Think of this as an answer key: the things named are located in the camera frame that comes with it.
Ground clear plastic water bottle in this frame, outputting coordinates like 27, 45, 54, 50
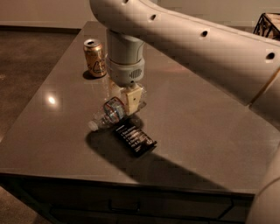
88, 84, 146, 131

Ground dark cabinet drawer handle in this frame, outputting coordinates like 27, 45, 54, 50
108, 199, 141, 213

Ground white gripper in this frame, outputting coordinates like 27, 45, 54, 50
106, 57, 145, 115

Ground black snack packet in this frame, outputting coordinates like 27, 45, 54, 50
115, 122, 157, 158

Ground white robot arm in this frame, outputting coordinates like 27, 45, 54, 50
89, 0, 280, 130

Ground gold soda can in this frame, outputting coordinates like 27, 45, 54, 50
83, 38, 107, 78

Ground black wire basket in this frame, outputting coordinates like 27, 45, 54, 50
253, 13, 280, 41

